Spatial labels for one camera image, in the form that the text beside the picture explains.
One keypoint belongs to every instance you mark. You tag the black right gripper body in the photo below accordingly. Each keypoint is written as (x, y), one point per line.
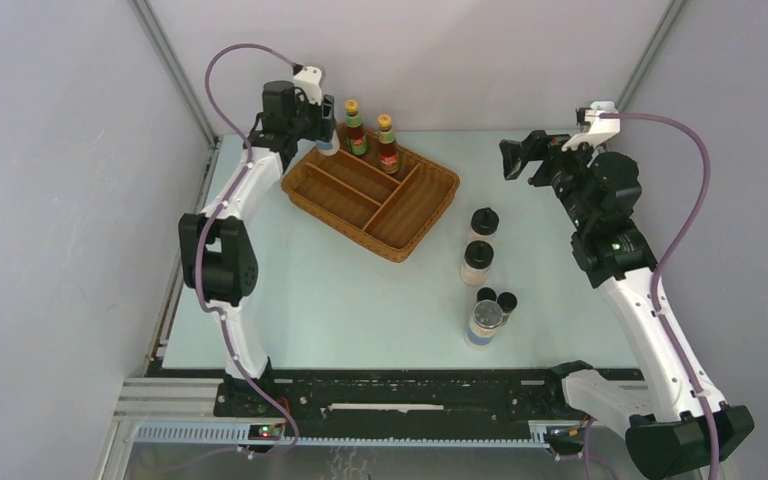
(574, 167)

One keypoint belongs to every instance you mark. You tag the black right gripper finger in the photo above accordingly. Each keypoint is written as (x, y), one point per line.
(534, 147)
(556, 169)

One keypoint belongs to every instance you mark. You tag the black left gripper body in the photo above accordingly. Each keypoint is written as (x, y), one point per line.
(307, 123)

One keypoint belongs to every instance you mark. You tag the clear-lid white spice jar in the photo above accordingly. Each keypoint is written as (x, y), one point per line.
(329, 147)

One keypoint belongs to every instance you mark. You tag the red sauce bottle yellow cap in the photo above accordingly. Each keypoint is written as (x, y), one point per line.
(357, 140)

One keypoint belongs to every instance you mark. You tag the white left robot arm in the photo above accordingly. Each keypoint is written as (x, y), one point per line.
(217, 256)

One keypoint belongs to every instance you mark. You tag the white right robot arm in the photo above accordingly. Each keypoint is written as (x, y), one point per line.
(684, 422)

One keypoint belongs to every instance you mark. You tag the black-cap spice bottle far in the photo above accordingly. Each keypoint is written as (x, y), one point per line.
(483, 225)

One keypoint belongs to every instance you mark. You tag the black-cap spice bottle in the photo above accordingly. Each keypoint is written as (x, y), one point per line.
(477, 260)
(483, 225)

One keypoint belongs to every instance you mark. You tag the black-cap spice bottle near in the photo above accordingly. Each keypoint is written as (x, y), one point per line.
(477, 260)

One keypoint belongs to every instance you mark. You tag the brown wicker divided tray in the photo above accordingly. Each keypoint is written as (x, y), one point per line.
(387, 214)

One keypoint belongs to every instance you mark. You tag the small black-cap bottle right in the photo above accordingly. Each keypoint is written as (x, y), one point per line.
(508, 302)

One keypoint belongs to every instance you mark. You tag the small black-cap bottle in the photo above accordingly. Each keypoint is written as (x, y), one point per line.
(508, 302)
(486, 294)

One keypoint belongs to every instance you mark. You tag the small black-cap bottle left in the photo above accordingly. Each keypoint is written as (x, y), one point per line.
(486, 294)

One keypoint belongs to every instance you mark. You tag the clear-lid blue-label spice jar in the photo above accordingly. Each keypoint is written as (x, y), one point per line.
(485, 320)

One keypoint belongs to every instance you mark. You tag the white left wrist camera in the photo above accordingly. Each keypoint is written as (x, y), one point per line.
(309, 79)

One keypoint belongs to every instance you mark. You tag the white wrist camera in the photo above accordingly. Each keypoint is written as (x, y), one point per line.
(309, 79)
(597, 127)

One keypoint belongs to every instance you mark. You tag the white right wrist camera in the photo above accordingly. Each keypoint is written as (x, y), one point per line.
(597, 127)

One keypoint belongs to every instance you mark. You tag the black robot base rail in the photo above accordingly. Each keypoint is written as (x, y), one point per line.
(446, 405)

